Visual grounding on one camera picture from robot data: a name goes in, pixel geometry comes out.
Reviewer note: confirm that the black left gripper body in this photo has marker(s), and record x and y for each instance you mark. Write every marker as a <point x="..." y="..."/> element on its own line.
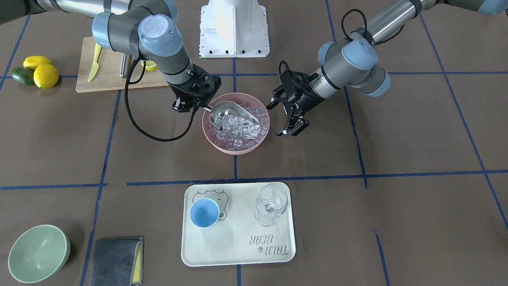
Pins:
<point x="304" y="97"/>

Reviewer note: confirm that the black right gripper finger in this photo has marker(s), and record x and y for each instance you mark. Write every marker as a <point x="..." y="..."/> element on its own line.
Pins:
<point x="185" y="105"/>

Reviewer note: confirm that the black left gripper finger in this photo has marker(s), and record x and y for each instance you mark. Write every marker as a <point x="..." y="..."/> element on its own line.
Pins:
<point x="299" y="126"/>
<point x="287" y="129"/>

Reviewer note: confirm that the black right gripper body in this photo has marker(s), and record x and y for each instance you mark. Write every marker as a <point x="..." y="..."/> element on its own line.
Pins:
<point x="183" y="96"/>

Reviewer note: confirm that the silver metal ice scoop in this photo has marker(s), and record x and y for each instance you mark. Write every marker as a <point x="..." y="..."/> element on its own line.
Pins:
<point x="232" y="118"/>

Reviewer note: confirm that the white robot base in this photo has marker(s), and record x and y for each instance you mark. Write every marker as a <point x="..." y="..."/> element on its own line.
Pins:
<point x="233" y="29"/>

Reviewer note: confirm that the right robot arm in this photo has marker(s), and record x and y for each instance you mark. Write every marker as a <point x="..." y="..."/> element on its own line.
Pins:
<point x="145" y="29"/>

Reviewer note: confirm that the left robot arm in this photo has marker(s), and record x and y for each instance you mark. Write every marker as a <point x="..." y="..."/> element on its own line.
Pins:
<point x="353" y="60"/>

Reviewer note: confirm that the clear ice cubes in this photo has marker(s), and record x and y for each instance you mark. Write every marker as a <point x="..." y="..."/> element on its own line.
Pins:
<point x="235" y="128"/>

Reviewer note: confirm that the light blue cup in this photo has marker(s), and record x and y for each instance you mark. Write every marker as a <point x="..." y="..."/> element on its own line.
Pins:
<point x="204" y="213"/>

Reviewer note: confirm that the pink bowl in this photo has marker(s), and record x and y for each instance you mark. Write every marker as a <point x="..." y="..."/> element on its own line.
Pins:
<point x="232" y="144"/>

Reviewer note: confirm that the lemon half slice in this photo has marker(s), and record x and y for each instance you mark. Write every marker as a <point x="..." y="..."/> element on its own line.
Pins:
<point x="149" y="65"/>

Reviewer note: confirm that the clear wine glass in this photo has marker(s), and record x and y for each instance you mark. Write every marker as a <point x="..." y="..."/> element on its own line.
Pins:
<point x="271" y="203"/>

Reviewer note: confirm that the wooden cutting board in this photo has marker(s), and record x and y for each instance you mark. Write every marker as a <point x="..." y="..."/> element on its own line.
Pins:
<point x="107" y="77"/>

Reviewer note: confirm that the yellow plastic knife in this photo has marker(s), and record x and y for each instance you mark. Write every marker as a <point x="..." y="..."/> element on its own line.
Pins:
<point x="95" y="63"/>

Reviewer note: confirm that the cream bear tray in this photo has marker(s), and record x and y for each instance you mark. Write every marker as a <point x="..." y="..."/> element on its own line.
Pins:
<point x="235" y="237"/>

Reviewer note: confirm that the yellow lemon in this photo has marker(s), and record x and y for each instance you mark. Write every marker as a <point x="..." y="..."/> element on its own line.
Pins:
<point x="32" y="62"/>
<point x="46" y="76"/>

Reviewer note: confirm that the green avocado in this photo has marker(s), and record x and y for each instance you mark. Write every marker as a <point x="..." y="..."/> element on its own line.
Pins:
<point x="23" y="76"/>

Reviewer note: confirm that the grey yellow cloth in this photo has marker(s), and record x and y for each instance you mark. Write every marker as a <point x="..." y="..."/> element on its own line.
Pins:
<point x="118" y="262"/>

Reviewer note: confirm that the sage green bowl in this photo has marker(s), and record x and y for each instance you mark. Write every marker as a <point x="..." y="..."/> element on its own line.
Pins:
<point x="38" y="254"/>

